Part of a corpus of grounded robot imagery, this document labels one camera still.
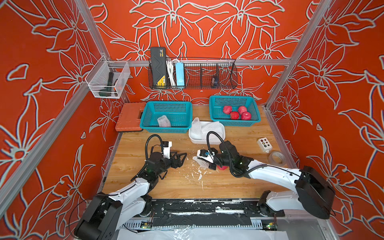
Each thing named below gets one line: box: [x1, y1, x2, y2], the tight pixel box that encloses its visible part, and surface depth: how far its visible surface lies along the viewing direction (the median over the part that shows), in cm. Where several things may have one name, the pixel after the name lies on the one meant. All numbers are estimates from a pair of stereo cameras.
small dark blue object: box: [211, 75, 219, 86], surface depth 92 cm
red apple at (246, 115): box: [241, 111, 252, 120], surface depth 108 cm
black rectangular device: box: [150, 47, 167, 87], surface depth 89 cm
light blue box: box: [175, 62, 185, 86], surface depth 92 cm
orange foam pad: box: [115, 102, 146, 132], surface depth 106 cm
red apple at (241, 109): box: [238, 105, 248, 116], surface depth 112 cm
